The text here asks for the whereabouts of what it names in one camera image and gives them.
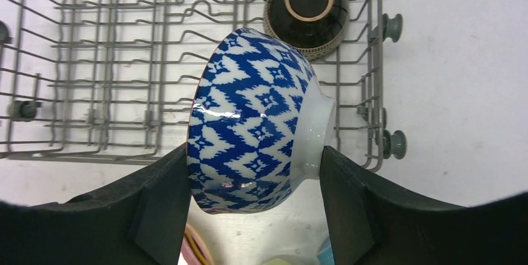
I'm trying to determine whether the grey wire dish rack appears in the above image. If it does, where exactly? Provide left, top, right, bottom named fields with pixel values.
left=1, top=0, right=407, bottom=170

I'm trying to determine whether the yellow green mug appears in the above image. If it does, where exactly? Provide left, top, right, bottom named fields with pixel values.
left=263, top=258, right=292, bottom=265

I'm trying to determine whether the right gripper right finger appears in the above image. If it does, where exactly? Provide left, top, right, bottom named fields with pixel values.
left=319, top=145, right=455, bottom=265

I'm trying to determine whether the dark brown glazed bowl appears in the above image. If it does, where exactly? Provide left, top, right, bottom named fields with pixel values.
left=263, top=0, right=350, bottom=61

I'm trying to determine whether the orange patterned small bowl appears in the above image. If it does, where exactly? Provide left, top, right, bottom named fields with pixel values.
left=186, top=27, right=336, bottom=214

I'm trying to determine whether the yellow plate under pink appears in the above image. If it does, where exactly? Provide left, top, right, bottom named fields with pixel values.
left=184, top=223, right=215, bottom=265

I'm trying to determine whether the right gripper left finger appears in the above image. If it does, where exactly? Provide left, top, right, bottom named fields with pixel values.
left=62, top=142, right=193, bottom=265

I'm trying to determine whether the blue handled white mug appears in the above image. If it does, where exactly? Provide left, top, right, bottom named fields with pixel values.
left=316, top=236, right=335, bottom=265

